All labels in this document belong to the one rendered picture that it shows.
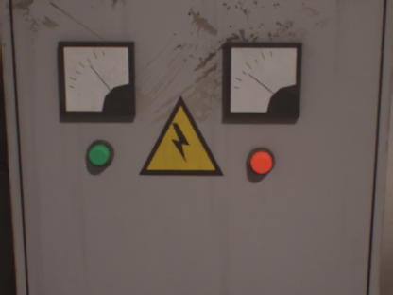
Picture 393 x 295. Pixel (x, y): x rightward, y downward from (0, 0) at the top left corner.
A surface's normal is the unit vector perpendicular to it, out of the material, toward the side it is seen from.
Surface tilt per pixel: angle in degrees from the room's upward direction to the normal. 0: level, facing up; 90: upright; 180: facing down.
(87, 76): 90
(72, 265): 90
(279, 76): 90
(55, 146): 90
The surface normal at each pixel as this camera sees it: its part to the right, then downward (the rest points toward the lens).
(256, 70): -0.03, 0.24
